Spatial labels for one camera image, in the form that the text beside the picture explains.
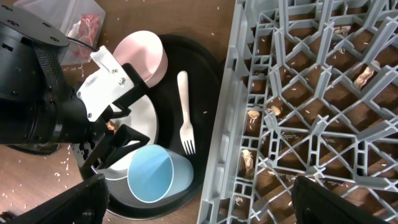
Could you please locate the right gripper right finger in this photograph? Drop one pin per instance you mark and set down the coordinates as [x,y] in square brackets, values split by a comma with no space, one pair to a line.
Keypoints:
[313,203]

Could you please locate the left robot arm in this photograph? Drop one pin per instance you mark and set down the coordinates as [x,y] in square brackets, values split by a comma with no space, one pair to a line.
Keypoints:
[40,111]

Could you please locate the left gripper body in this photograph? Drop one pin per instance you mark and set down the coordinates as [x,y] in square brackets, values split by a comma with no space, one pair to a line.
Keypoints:
[112,83]

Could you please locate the clear plastic bin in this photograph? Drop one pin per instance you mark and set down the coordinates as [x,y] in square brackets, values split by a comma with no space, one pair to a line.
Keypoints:
[63,14]

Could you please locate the brown food scrap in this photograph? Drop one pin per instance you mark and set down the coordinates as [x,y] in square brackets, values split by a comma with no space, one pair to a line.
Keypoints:
[112,126]

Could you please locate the grey plate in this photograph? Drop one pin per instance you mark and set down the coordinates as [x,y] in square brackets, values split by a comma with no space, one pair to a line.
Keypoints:
[142,118]

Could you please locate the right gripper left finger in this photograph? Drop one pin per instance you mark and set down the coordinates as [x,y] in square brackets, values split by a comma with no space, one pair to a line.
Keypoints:
[84,203]

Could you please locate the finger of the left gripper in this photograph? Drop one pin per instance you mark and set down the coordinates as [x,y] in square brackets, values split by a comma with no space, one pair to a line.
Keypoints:
[95,148]
[124,141]

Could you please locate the light blue cup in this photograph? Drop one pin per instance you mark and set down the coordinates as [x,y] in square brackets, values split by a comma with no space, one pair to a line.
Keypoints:
[156,173]

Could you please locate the round black serving tray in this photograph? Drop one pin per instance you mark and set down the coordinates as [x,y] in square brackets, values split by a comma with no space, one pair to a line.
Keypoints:
[204,83]

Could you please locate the pink bowl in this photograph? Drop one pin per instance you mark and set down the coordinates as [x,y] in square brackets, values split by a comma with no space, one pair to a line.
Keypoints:
[144,51]

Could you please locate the red snack wrapper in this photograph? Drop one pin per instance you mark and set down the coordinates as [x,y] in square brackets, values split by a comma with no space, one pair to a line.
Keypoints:
[85,31]

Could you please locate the grey dishwasher rack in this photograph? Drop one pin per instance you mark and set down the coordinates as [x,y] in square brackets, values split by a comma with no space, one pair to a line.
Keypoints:
[309,89]

